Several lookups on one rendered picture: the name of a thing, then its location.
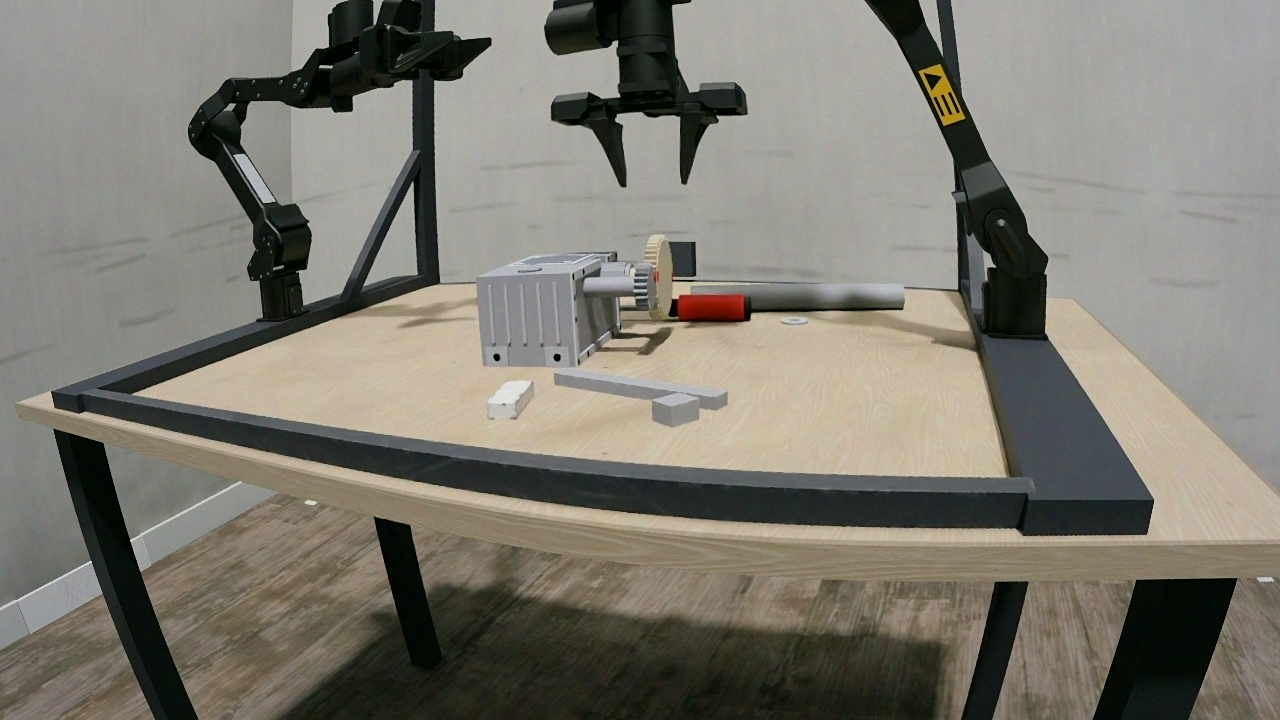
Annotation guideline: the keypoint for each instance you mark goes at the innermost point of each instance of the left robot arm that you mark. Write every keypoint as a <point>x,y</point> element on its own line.
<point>1012,307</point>

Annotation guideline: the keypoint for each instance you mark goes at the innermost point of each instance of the red-handled screwdriver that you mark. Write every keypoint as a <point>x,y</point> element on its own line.
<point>707,308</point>

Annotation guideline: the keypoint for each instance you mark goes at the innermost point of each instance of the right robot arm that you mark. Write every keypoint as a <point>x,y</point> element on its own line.
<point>280,234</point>

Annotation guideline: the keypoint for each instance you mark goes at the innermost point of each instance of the dark grey rail border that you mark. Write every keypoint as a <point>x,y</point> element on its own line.
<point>1075,478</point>

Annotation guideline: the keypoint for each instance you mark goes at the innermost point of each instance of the white rectangular block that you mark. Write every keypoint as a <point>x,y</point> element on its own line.
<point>510,400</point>

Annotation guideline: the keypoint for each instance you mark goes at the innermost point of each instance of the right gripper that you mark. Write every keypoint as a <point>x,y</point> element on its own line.
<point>398,50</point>

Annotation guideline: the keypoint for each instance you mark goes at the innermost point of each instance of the grey camshaft with large gear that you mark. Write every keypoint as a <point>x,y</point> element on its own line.
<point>658,253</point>

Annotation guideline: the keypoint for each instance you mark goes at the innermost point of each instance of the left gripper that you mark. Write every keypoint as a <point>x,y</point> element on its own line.
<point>648,63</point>

